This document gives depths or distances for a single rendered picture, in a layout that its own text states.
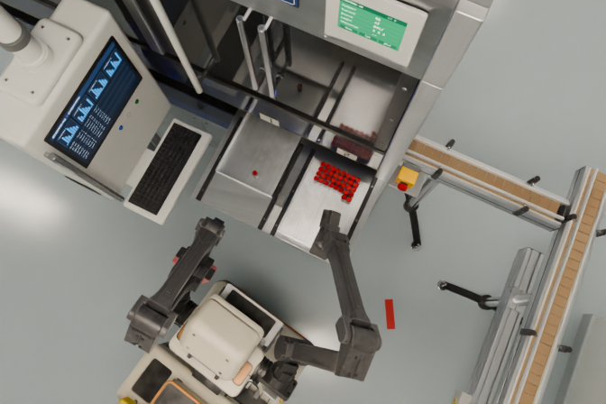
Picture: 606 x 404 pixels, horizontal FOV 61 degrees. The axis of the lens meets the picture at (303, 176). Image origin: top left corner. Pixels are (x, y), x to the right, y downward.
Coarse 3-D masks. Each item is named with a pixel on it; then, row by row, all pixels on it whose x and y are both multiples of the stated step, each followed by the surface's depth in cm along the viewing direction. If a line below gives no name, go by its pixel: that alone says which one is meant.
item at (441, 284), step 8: (440, 280) 288; (440, 288) 286; (448, 288) 280; (456, 288) 278; (464, 296) 276; (472, 296) 274; (480, 296) 274; (488, 296) 272; (480, 304) 272; (520, 320) 275
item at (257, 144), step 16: (240, 128) 218; (256, 128) 220; (272, 128) 219; (240, 144) 218; (256, 144) 218; (272, 144) 218; (288, 144) 218; (224, 160) 216; (240, 160) 216; (256, 160) 216; (272, 160) 216; (288, 160) 216; (240, 176) 214; (272, 176) 214; (272, 192) 209
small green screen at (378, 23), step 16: (336, 0) 108; (352, 0) 105; (368, 0) 103; (384, 0) 101; (336, 16) 113; (352, 16) 110; (368, 16) 108; (384, 16) 105; (400, 16) 103; (416, 16) 101; (336, 32) 120; (352, 32) 116; (368, 32) 113; (384, 32) 111; (400, 32) 108; (416, 32) 105; (368, 48) 119; (384, 48) 116; (400, 48) 113
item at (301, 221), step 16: (304, 176) 210; (304, 192) 212; (320, 192) 212; (336, 192) 212; (288, 208) 207; (304, 208) 210; (320, 208) 210; (336, 208) 210; (352, 208) 210; (288, 224) 209; (304, 224) 209; (304, 240) 207
